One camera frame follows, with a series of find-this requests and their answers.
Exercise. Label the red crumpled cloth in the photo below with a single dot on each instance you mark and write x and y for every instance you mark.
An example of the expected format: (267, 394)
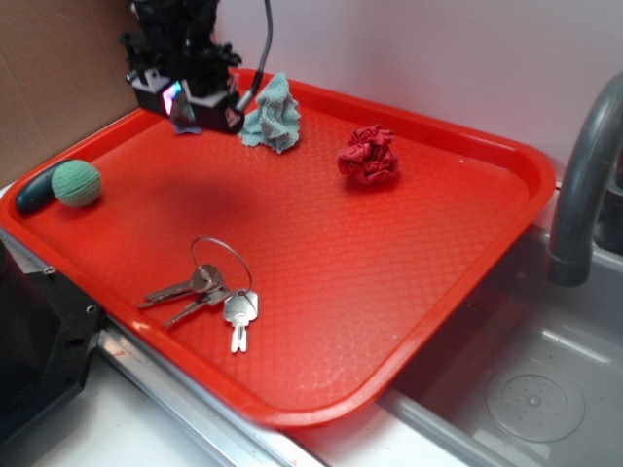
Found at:
(368, 158)

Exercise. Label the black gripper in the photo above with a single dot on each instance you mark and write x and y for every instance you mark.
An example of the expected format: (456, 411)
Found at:
(157, 66)

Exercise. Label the dark teal oval stone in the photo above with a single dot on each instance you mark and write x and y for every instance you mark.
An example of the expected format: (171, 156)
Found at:
(38, 192)

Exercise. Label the light blue crumpled cloth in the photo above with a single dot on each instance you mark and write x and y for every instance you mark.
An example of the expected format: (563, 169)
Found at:
(275, 122)

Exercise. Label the red plastic tray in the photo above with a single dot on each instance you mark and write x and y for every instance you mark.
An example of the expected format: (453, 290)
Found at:
(352, 279)

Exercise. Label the silver key bunch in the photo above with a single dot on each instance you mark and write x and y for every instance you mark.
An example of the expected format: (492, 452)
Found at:
(207, 285)

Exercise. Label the green dimpled ball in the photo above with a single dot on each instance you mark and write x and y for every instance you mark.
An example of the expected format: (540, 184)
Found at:
(76, 184)

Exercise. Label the grey sink basin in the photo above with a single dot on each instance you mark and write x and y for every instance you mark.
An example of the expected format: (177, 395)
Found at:
(524, 372)

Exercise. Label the grey faucet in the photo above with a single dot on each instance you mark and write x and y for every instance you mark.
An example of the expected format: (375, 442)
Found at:
(589, 206)

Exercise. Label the black box appliance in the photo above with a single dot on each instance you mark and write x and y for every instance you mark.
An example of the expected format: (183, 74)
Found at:
(49, 329)

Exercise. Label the brown cardboard panel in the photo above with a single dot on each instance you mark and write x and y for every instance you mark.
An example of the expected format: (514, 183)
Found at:
(63, 77)

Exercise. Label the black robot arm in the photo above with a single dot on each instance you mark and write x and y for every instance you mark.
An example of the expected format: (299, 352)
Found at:
(175, 19)

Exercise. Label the blue sponge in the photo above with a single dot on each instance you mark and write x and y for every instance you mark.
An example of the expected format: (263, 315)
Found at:
(182, 116)

